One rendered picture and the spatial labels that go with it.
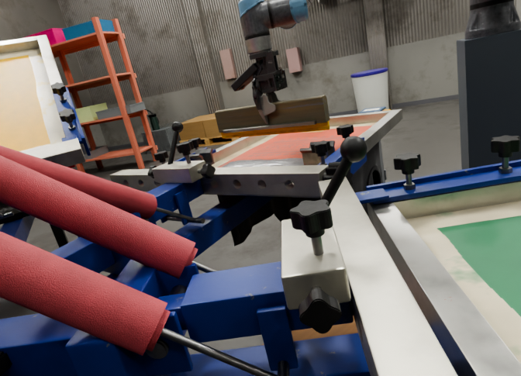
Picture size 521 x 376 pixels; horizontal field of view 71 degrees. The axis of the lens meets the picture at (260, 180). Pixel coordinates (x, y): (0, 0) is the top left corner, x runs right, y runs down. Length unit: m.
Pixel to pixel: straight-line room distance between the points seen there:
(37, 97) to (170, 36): 7.25
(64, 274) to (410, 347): 0.29
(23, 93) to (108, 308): 1.28
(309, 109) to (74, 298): 0.86
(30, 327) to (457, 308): 0.47
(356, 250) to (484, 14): 1.08
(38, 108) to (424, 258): 1.29
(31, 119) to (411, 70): 6.65
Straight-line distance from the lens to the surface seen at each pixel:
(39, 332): 0.52
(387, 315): 0.34
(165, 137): 7.68
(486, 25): 1.39
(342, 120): 1.57
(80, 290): 0.37
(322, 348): 0.48
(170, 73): 8.75
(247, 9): 1.14
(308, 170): 0.73
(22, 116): 1.46
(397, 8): 7.39
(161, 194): 0.81
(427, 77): 7.42
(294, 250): 0.37
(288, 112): 1.13
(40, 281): 0.38
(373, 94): 6.54
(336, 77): 7.47
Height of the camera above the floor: 1.25
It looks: 17 degrees down
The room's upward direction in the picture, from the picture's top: 12 degrees counter-clockwise
